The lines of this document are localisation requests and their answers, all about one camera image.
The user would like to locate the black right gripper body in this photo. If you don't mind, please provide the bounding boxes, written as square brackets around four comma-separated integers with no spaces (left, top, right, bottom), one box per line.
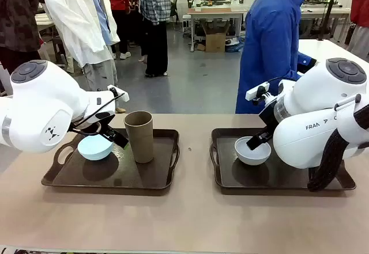
[258,101,280,136]

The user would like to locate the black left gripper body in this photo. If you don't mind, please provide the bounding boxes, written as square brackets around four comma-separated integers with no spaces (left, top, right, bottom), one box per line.
[91,113,118,141]

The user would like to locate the white bowl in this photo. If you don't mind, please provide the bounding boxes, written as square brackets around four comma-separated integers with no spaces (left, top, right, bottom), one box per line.
[234,135,272,166]

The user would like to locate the brown tall cup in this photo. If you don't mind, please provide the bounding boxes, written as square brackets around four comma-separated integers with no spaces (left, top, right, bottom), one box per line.
[123,111,154,164]

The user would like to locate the light blue bowl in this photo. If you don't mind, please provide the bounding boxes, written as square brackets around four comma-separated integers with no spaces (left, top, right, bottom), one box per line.
[77,134,114,161]

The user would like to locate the person's right forearm blue sleeve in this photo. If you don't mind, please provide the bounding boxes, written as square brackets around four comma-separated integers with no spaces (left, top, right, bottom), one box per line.
[296,51,318,75]

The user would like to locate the dark brown plastic tray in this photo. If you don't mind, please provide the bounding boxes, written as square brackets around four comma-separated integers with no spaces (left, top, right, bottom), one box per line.
[40,128,180,191]
[209,127,357,191]

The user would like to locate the blue plastic bag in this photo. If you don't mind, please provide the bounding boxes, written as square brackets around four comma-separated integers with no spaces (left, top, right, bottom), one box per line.
[224,42,246,54]

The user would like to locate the cardboard box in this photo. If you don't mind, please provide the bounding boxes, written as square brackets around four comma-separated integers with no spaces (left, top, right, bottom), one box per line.
[201,20,231,54]

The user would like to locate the white rounded table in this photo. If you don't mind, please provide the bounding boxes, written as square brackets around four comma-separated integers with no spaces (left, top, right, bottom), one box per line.
[298,39,369,65]

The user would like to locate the person in white jacket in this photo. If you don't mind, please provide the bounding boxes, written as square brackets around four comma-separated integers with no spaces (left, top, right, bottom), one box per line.
[43,0,127,114]

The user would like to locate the long white table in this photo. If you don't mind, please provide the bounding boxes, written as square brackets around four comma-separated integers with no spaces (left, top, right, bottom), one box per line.
[299,5,352,43]

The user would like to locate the white work table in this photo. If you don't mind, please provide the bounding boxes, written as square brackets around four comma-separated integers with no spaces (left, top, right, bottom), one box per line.
[186,7,249,52]

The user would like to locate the person in red coat grey trousers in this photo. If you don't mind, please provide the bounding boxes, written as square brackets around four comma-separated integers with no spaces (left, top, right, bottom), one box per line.
[344,0,369,62]

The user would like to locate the thin black camera cable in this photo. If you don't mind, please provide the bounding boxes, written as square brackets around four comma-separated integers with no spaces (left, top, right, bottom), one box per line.
[263,76,302,93]
[70,92,126,136]

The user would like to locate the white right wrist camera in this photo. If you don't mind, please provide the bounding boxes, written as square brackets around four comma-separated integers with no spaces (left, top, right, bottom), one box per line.
[246,82,270,105]

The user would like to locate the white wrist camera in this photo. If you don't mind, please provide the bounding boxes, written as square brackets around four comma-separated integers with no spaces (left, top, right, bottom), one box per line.
[107,85,130,103]
[246,82,270,105]

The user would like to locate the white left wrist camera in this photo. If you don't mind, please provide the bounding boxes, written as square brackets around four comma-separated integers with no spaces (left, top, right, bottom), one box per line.
[107,85,130,103]

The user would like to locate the black braided cable sleeve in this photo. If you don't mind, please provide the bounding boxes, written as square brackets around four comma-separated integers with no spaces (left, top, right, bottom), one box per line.
[307,94,369,192]

